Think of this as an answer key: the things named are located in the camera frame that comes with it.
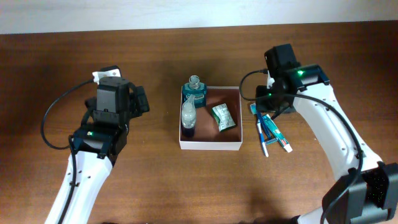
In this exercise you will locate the teal Listerine mouthwash bottle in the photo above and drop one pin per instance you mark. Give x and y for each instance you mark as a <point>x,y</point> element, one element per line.
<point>197,88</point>

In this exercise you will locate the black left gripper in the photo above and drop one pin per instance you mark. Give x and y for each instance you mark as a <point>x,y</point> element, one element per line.
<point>138,100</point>

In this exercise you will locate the green white soap packet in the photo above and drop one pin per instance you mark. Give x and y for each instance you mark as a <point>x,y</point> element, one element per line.
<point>223,117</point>

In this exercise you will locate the purple foaming soap pump bottle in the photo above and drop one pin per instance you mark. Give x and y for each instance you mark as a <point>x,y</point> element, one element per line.
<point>189,117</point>

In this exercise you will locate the blue disposable razor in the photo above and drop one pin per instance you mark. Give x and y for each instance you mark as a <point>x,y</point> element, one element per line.
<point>267,130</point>

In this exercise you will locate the pink cardboard box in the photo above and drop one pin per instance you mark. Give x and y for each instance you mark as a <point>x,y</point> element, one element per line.
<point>207,135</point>

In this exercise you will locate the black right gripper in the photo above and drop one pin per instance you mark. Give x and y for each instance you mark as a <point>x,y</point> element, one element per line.
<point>265,104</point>

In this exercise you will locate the blue white toothbrush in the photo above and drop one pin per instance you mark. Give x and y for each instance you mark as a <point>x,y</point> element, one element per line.
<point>259,129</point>

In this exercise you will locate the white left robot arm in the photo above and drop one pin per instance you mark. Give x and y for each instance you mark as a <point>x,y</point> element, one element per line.
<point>95,146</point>

